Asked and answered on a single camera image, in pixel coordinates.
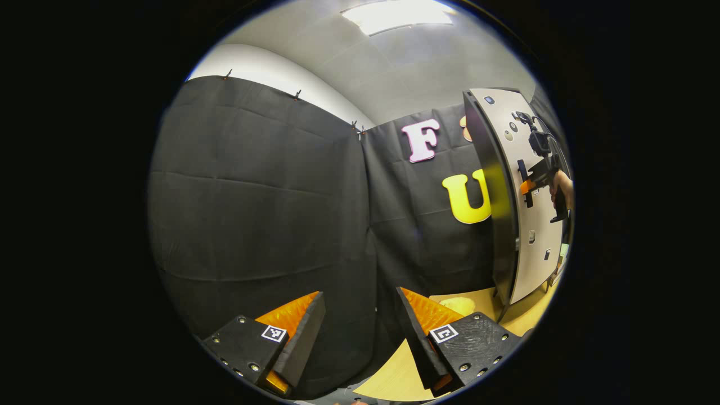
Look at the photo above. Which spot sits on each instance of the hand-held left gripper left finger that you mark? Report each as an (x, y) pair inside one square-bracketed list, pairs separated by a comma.
[(304, 343)]

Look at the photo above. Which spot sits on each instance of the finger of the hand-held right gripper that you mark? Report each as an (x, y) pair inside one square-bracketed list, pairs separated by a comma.
[(540, 177)]

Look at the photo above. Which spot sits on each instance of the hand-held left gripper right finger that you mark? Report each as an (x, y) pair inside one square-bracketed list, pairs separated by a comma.
[(419, 343)]

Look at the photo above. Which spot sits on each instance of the dark grey cabinet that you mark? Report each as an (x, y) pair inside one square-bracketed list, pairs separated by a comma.
[(498, 225)]

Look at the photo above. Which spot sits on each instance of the grey cabinet door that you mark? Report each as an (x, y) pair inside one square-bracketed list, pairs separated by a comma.
[(534, 253)]

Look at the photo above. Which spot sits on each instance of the black backdrop cloth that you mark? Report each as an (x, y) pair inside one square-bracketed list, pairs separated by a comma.
[(253, 214)]

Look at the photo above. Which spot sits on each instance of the large ceiling light panel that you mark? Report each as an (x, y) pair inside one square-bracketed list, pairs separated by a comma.
[(396, 16)]

